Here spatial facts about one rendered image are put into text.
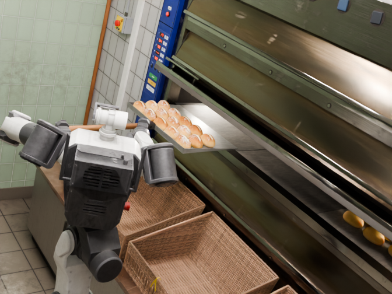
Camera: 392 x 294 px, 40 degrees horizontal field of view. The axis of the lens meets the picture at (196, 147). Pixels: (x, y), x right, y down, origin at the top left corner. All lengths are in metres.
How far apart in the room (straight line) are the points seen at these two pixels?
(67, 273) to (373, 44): 1.48
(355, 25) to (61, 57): 2.17
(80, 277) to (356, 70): 1.37
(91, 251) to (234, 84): 1.14
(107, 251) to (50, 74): 2.00
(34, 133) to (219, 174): 1.17
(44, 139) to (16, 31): 1.77
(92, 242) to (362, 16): 1.33
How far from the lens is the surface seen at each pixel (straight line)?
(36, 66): 3.75
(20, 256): 3.63
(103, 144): 1.93
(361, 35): 2.20
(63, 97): 3.90
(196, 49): 2.95
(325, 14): 2.33
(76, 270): 2.24
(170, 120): 2.79
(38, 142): 1.93
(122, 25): 3.49
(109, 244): 2.05
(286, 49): 2.44
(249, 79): 2.62
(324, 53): 2.33
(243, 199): 2.66
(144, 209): 3.19
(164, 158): 1.96
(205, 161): 2.89
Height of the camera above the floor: 2.22
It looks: 23 degrees down
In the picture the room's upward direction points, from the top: 16 degrees clockwise
